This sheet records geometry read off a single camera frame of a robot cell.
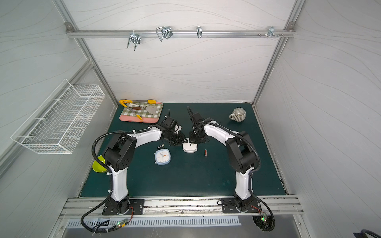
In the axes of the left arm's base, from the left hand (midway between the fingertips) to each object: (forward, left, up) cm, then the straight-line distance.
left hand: (187, 143), depth 93 cm
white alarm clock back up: (-3, -1, -1) cm, 3 cm away
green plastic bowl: (-16, +52, -2) cm, 54 cm away
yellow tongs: (+37, +54, 0) cm, 66 cm away
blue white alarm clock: (-9, +15, -1) cm, 17 cm away
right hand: (+1, -3, +1) cm, 3 cm away
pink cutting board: (+22, +42, -3) cm, 48 cm away
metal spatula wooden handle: (+31, +31, -1) cm, 44 cm away
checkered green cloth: (+30, +35, -2) cm, 46 cm away
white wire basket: (-7, +59, +28) cm, 66 cm away
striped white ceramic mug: (+23, -35, +3) cm, 42 cm away
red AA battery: (-5, -12, -3) cm, 13 cm away
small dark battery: (-1, +18, -3) cm, 18 cm away
